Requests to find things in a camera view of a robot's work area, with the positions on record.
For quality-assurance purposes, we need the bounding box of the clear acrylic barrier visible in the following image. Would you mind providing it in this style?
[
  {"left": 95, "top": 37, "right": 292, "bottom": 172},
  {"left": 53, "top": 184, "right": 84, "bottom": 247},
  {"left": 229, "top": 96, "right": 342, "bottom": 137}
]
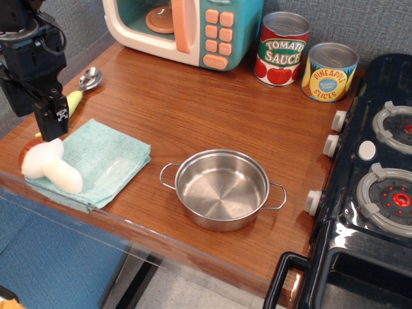
[{"left": 1, "top": 173, "right": 263, "bottom": 308}]

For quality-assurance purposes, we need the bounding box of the pineapple slices can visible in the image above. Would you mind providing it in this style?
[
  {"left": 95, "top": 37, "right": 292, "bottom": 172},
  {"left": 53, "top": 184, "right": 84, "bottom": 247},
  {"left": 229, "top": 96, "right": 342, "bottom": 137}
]
[{"left": 301, "top": 42, "right": 359, "bottom": 102}]

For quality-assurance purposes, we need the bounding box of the stainless steel pot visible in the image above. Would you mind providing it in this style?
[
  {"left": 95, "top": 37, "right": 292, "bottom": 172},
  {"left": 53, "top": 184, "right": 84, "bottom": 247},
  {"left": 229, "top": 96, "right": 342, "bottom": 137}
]
[{"left": 161, "top": 149, "right": 274, "bottom": 232}]

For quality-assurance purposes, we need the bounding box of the toy microwave teal cream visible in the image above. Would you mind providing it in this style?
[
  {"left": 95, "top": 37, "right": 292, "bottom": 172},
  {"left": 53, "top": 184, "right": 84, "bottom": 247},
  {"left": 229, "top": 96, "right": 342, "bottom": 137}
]
[{"left": 103, "top": 0, "right": 263, "bottom": 71}]

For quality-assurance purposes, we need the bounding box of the spoon with yellow handle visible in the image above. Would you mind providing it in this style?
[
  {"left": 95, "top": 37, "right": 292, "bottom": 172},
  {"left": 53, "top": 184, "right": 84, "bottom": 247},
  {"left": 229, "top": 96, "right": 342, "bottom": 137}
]
[{"left": 35, "top": 67, "right": 102, "bottom": 138}]

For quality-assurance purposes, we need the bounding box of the plush white mushroom toy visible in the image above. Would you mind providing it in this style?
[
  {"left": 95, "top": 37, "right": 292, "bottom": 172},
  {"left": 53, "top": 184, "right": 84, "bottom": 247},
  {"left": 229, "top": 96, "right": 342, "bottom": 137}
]
[{"left": 19, "top": 137, "right": 83, "bottom": 194}]

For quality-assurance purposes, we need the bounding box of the teal folded cloth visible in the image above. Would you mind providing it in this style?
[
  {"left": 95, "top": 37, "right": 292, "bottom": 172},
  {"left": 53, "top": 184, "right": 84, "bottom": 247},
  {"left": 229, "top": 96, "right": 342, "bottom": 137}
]
[{"left": 25, "top": 119, "right": 151, "bottom": 212}]

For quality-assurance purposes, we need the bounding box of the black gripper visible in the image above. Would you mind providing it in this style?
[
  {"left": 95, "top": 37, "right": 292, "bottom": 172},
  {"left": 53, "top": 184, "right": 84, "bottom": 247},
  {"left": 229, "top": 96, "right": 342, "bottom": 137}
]
[{"left": 1, "top": 27, "right": 69, "bottom": 142}]

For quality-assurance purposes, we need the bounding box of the tomato sauce can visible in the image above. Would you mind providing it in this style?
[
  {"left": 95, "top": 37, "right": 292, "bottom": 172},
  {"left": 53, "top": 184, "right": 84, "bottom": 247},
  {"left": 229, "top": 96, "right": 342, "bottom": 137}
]
[{"left": 254, "top": 11, "right": 311, "bottom": 86}]

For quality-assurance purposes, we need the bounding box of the black toy stove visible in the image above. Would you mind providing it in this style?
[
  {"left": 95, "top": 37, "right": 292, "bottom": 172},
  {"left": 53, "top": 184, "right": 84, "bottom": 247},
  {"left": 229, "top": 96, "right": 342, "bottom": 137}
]
[{"left": 264, "top": 53, "right": 411, "bottom": 308}]

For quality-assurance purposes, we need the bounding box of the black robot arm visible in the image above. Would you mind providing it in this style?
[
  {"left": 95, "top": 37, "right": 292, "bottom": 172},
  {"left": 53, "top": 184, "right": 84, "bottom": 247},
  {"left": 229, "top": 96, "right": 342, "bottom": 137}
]
[{"left": 1, "top": 1, "right": 70, "bottom": 142}]

